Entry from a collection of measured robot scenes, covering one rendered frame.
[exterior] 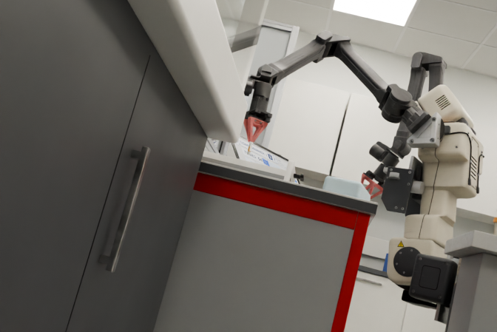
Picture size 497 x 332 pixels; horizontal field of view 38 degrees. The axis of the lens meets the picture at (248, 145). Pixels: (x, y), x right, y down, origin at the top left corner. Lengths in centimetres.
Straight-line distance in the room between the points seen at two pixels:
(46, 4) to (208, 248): 110
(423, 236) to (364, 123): 337
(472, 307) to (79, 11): 130
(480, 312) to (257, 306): 54
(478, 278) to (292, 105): 415
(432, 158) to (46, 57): 201
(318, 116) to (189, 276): 419
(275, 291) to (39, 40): 111
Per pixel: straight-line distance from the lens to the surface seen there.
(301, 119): 586
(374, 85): 266
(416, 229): 260
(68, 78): 86
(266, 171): 239
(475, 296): 188
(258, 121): 239
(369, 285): 537
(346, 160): 581
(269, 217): 177
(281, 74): 253
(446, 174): 265
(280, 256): 176
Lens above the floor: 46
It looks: 12 degrees up
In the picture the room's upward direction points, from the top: 15 degrees clockwise
